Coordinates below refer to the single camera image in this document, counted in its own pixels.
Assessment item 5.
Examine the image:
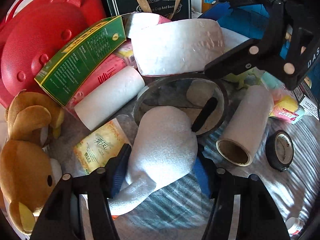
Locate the white foam sheet bundle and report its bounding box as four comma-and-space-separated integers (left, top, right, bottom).
108, 106, 198, 216

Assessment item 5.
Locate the pink tissue pack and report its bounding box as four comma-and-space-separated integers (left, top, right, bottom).
66, 54, 126, 117

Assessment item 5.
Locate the green frog plush toy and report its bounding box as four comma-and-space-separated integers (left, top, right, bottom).
222, 67, 264, 90

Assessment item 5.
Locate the blue plastic storage crate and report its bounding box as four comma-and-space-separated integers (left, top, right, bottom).
202, 0, 320, 81

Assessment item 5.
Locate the brown teddy bear plush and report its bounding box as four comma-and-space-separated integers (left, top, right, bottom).
1, 91, 65, 235

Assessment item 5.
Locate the pastel wet wipes pack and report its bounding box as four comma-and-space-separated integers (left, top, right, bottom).
261, 72, 305, 124

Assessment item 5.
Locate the white medicine boxes stack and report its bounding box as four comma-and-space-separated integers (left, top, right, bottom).
293, 77, 319, 121

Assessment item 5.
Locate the black electrical tape roll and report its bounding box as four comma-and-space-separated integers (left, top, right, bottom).
265, 130, 294, 172

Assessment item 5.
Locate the paper roll with cardboard core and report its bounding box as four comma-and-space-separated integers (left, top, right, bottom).
216, 85, 274, 166

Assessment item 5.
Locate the yellow tissue packet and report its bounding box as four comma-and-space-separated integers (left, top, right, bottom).
73, 118, 130, 174

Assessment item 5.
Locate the white paper roll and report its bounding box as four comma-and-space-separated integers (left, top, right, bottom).
74, 66, 145, 131

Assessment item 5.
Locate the pink yellow sanitary pad pack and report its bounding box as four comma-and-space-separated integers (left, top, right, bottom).
113, 39, 137, 69

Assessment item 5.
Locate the green yellow carton box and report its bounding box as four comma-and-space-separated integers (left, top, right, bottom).
35, 16, 126, 107

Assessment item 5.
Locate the red bear-shaped plastic case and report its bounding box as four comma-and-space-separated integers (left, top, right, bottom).
1, 0, 106, 107

